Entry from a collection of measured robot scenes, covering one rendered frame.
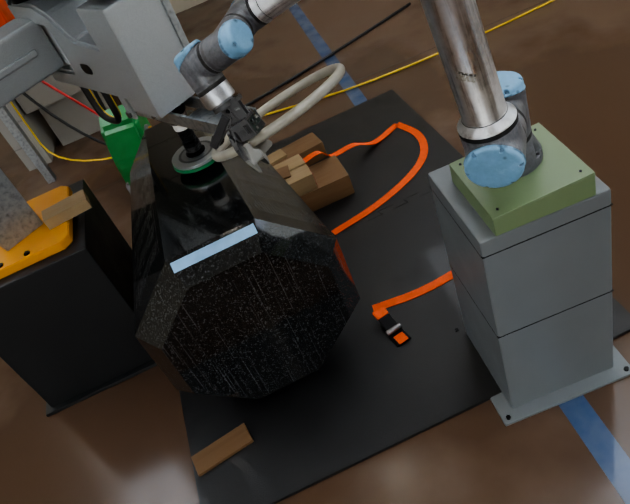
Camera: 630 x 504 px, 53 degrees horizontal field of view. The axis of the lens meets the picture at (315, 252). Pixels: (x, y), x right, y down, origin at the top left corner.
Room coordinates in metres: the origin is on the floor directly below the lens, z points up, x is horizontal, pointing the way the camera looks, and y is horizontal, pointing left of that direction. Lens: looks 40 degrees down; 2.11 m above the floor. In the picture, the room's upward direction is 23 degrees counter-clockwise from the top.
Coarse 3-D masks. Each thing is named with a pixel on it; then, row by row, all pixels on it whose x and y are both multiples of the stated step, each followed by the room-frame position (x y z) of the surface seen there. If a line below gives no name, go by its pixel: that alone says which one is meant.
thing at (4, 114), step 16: (288, 80) 4.52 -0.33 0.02; (0, 112) 4.56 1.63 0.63; (48, 112) 4.58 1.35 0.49; (272, 112) 4.14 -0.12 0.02; (16, 128) 4.56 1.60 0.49; (32, 144) 4.61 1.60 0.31; (32, 160) 4.56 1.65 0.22; (80, 160) 4.55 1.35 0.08; (96, 160) 4.51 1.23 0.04; (48, 176) 4.56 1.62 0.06
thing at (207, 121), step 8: (192, 96) 2.31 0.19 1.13; (192, 104) 2.32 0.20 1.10; (200, 104) 2.27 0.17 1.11; (128, 112) 2.46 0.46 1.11; (136, 112) 2.48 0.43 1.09; (200, 112) 2.24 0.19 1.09; (208, 112) 2.21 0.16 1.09; (160, 120) 2.33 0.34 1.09; (168, 120) 2.28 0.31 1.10; (176, 120) 2.22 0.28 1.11; (184, 120) 2.17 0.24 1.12; (192, 120) 2.12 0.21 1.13; (200, 120) 2.08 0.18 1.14; (208, 120) 2.05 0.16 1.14; (216, 120) 2.12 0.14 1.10; (192, 128) 2.15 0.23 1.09; (200, 128) 2.10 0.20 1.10; (208, 128) 2.05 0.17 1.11
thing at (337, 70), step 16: (336, 64) 1.80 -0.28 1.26; (304, 80) 1.96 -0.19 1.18; (336, 80) 1.65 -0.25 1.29; (288, 96) 1.99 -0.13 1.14; (320, 96) 1.59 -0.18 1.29; (288, 112) 1.57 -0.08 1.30; (304, 112) 1.57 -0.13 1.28; (272, 128) 1.56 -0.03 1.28; (224, 144) 1.86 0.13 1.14; (256, 144) 1.57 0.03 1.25; (224, 160) 1.65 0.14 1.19
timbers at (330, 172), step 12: (312, 132) 3.47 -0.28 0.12; (300, 144) 3.40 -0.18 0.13; (312, 144) 3.34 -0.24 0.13; (288, 156) 3.32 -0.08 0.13; (324, 156) 3.32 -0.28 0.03; (312, 168) 3.06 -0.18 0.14; (324, 168) 3.02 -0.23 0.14; (336, 168) 2.97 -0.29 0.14; (324, 180) 2.91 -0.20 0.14; (336, 180) 2.86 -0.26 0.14; (348, 180) 2.86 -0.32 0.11; (312, 192) 2.86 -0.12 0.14; (324, 192) 2.86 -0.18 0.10; (336, 192) 2.86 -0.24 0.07; (348, 192) 2.86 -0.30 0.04; (312, 204) 2.86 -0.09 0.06; (324, 204) 2.86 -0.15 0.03
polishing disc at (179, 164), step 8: (208, 136) 2.43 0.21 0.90; (208, 144) 2.36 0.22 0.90; (176, 152) 2.41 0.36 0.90; (184, 152) 2.38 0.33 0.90; (208, 152) 2.30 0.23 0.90; (176, 160) 2.34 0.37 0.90; (184, 160) 2.32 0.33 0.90; (192, 160) 2.29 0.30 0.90; (200, 160) 2.26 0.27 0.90; (208, 160) 2.25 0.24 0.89; (176, 168) 2.30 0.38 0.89; (184, 168) 2.26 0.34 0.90; (192, 168) 2.25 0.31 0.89
